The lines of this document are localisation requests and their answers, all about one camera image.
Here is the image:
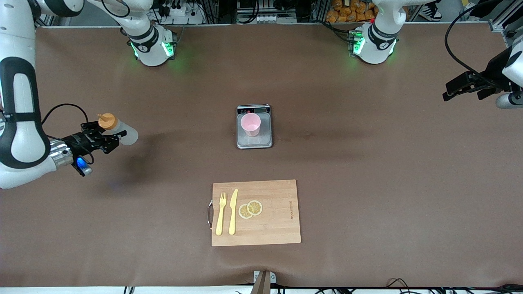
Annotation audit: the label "white socket strip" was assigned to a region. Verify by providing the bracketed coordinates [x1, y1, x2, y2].
[237, 13, 297, 24]

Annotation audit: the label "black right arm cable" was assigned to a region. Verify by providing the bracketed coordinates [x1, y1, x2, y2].
[40, 103, 95, 165]

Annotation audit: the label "white power strip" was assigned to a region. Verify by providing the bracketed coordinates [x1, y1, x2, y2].
[157, 3, 205, 25]

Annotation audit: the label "aluminium frame profile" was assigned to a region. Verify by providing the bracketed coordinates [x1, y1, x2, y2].
[35, 0, 62, 28]
[489, 0, 523, 47]

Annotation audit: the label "wooden cutting board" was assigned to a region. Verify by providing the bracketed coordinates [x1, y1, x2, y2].
[207, 179, 302, 247]

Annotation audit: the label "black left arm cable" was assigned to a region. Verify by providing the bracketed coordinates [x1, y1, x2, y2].
[444, 0, 497, 86]

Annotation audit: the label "black white sneaker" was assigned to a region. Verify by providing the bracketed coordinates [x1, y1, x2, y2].
[418, 3, 443, 22]

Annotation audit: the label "black cable loop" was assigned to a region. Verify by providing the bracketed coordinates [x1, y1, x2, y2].
[386, 278, 414, 294]

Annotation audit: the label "yellow plastic knife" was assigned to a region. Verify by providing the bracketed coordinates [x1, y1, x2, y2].
[228, 188, 239, 236]

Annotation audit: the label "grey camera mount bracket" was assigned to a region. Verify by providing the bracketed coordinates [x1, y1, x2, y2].
[252, 270, 277, 294]

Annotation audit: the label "clear bottle orange cap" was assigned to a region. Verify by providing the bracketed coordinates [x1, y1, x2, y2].
[97, 113, 139, 146]

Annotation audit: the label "orange snack packets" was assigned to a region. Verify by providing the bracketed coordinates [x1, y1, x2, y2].
[326, 0, 378, 23]

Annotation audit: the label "yellow plastic fork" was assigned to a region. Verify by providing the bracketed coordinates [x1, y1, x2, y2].
[215, 192, 227, 236]

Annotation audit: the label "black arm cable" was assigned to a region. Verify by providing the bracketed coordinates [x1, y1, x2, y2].
[444, 0, 497, 86]
[40, 103, 95, 165]

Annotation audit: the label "pink plastic cup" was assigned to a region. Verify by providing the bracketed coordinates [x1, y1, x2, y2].
[240, 113, 262, 137]

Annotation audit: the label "black base cable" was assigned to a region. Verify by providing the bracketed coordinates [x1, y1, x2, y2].
[317, 20, 353, 43]

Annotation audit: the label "steel kitchen scale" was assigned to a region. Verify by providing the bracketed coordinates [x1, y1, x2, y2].
[236, 104, 273, 149]

